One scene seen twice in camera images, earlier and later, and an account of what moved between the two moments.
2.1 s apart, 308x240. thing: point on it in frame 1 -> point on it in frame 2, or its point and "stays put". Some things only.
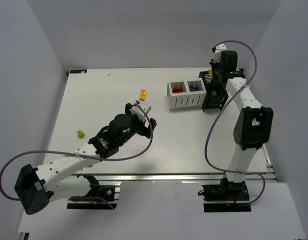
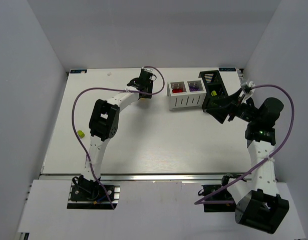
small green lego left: [80, 133] stays put
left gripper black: [139, 122] -> [145, 93]
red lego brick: [177, 90] stays put
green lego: [213, 93] stays put
